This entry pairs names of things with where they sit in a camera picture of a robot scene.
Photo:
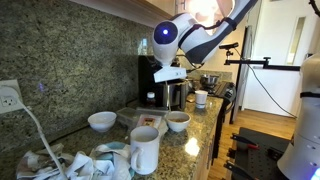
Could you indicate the white paper cup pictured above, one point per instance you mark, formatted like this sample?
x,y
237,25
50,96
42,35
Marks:
x,y
201,99

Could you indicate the brown grains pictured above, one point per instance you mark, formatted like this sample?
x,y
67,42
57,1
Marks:
x,y
178,120

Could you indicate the white ceramic mug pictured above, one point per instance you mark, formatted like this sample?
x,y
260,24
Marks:
x,y
143,150

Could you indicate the white bowl holding grains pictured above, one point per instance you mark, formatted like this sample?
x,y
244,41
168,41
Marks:
x,y
178,126

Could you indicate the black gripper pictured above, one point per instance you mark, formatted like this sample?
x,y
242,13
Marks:
x,y
171,84

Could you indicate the clear plastic food bag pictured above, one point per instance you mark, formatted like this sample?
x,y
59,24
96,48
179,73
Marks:
x,y
148,120

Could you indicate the white teal dish towel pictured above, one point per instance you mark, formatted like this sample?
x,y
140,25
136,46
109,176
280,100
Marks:
x,y
106,160

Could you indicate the black camera on stand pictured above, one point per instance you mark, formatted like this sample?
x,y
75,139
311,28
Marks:
x,y
229,46

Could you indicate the black tripod stand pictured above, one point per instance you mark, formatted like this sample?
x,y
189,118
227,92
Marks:
x,y
263,89

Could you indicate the white grey dish towel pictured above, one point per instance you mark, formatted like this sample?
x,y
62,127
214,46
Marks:
x,y
33,163

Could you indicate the empty white bowl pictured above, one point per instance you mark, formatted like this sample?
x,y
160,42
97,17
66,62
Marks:
x,y
101,123

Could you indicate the shiny steel pot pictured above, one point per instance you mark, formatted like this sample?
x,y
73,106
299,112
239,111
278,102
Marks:
x,y
209,80

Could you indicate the black air fryer body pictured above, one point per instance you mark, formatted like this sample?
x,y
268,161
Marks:
x,y
146,76

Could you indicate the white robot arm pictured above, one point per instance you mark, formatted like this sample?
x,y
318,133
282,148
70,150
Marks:
x,y
200,36

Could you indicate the light upper cabinet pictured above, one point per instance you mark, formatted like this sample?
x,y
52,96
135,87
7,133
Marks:
x,y
140,10

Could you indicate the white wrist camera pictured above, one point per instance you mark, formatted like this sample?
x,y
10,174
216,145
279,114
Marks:
x,y
170,74

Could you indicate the white wall outlet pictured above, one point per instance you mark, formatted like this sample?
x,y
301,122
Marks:
x,y
8,100

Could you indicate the brown bottle white cap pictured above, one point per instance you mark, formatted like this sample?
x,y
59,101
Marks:
x,y
151,100

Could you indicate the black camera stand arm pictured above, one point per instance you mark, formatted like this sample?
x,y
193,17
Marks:
x,y
253,62

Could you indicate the black floor platform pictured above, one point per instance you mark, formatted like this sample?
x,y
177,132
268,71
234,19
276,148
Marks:
x,y
263,161

